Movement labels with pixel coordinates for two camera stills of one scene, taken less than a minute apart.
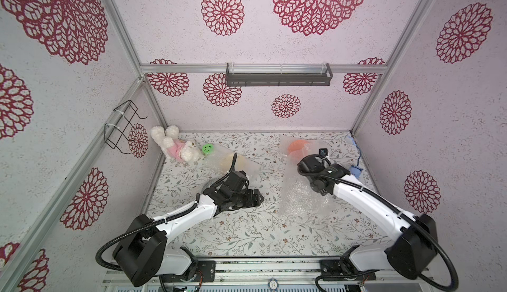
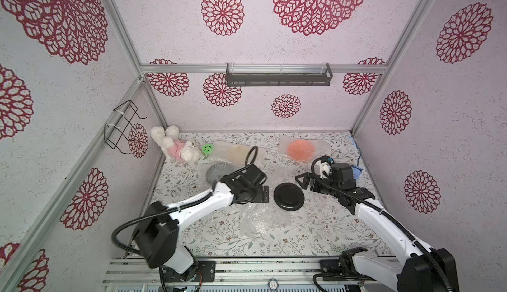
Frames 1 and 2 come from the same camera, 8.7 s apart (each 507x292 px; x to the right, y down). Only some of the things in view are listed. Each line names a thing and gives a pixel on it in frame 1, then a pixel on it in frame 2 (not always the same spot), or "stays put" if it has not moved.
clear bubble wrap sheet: (298, 199) to (257, 218)
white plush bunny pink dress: (182, 150) stays put
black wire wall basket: (114, 133) stays put
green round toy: (208, 148) stays put
